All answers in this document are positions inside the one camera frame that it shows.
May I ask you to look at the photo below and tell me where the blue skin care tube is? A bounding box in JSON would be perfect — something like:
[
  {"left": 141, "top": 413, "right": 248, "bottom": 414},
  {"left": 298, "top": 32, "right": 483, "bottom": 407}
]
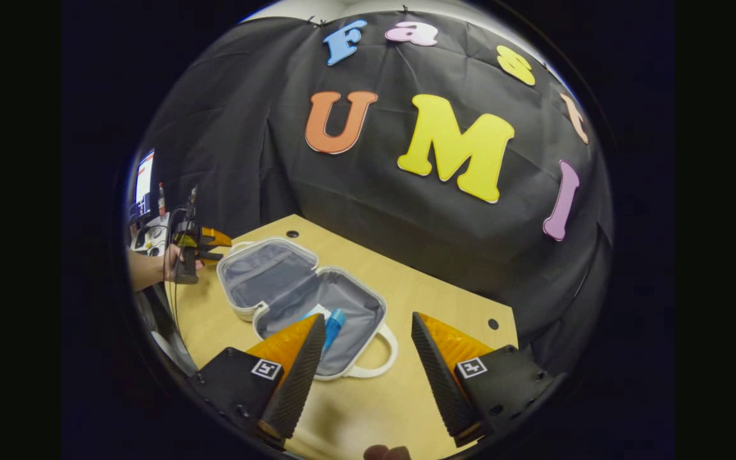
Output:
[{"left": 322, "top": 309, "right": 347, "bottom": 356}]

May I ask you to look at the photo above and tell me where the computer monitor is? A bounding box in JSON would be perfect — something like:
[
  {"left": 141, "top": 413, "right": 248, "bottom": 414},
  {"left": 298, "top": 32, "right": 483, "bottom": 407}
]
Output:
[{"left": 134, "top": 148, "right": 156, "bottom": 217}]

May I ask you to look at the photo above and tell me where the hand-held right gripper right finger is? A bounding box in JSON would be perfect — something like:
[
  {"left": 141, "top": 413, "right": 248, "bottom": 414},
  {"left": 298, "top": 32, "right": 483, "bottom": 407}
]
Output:
[{"left": 411, "top": 310, "right": 565, "bottom": 448}]

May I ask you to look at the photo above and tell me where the white hard-shell suitcase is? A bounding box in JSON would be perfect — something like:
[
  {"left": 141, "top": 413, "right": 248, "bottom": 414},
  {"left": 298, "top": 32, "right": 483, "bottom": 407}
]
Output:
[{"left": 217, "top": 236, "right": 399, "bottom": 382}]

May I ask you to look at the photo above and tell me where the white side table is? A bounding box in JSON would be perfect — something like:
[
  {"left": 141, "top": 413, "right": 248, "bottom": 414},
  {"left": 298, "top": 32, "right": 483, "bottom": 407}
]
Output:
[{"left": 129, "top": 214, "right": 174, "bottom": 257}]

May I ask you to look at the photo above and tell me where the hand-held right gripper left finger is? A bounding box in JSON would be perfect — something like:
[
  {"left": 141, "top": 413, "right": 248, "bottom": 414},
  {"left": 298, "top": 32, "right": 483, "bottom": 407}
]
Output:
[{"left": 190, "top": 312, "right": 328, "bottom": 449}]

